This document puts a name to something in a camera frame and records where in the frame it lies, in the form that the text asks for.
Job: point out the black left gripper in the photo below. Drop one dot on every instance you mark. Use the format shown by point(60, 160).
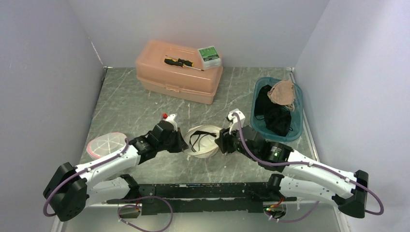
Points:
point(181, 145)

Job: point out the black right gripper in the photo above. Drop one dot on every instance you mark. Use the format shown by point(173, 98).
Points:
point(224, 140)

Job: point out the black white bra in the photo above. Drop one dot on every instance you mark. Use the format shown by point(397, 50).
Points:
point(200, 135)

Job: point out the white mesh laundry bag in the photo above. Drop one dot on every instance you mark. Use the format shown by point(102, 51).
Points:
point(208, 147)

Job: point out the clear round lidded container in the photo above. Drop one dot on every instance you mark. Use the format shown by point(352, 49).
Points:
point(105, 144)

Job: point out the beige pink bra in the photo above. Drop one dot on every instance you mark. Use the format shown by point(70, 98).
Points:
point(283, 93)

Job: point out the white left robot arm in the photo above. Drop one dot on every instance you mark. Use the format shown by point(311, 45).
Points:
point(73, 188)

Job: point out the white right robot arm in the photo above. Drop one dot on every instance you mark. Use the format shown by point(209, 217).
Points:
point(296, 175)

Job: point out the black cloth garment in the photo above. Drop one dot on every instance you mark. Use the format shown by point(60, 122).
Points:
point(277, 118)

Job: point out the pink plastic toolbox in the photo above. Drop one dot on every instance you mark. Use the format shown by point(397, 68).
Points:
point(185, 83)

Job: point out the teal plastic bin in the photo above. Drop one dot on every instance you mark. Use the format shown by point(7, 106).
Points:
point(296, 124)

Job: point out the green white small box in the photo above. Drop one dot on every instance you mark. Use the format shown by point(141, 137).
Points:
point(209, 57)

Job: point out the black yellow screwdriver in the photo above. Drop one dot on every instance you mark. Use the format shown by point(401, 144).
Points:
point(180, 63)

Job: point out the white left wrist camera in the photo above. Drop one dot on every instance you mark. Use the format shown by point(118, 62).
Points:
point(172, 118)

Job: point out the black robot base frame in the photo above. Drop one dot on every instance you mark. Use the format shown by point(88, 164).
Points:
point(251, 197)

